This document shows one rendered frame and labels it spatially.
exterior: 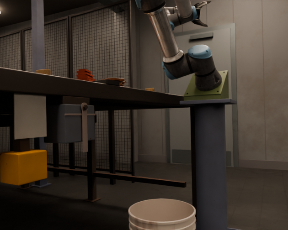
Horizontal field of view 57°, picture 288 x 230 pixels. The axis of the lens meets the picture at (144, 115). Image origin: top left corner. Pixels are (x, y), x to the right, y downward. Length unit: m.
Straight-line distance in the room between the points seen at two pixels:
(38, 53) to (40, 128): 2.62
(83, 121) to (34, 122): 0.16
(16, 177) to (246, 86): 3.78
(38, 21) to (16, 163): 2.86
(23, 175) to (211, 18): 4.09
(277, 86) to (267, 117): 0.45
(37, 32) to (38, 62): 0.35
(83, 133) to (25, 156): 0.21
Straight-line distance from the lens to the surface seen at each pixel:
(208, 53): 1.44
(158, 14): 1.33
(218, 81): 1.52
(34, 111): 0.79
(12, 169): 0.76
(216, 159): 1.51
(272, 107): 4.18
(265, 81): 4.21
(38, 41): 3.42
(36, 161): 0.77
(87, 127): 0.90
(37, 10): 3.53
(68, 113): 0.84
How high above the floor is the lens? 0.79
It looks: level
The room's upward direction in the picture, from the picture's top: 1 degrees counter-clockwise
